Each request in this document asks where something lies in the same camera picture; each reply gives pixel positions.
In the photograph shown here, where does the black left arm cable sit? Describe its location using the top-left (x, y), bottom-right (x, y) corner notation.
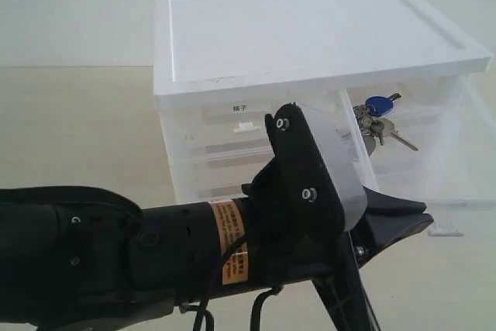
top-left (189, 229), bottom-right (284, 331)

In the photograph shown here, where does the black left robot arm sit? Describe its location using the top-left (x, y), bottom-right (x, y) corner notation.
top-left (1, 161), bottom-right (433, 330)

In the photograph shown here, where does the small drawer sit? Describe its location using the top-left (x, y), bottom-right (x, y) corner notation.
top-left (336, 74), bottom-right (496, 208)
top-left (160, 99), bottom-right (279, 160)

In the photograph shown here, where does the white translucent drawer cabinet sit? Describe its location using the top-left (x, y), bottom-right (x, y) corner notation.
top-left (153, 0), bottom-right (492, 208)

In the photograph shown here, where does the key bunch with blue tag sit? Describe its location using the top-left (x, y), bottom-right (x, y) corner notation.
top-left (353, 92), bottom-right (419, 157)

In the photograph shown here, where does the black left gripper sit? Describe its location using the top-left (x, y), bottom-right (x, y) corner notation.
top-left (243, 160), bottom-right (432, 330)

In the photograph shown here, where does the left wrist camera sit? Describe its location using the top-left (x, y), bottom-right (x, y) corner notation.
top-left (267, 103), bottom-right (367, 244)

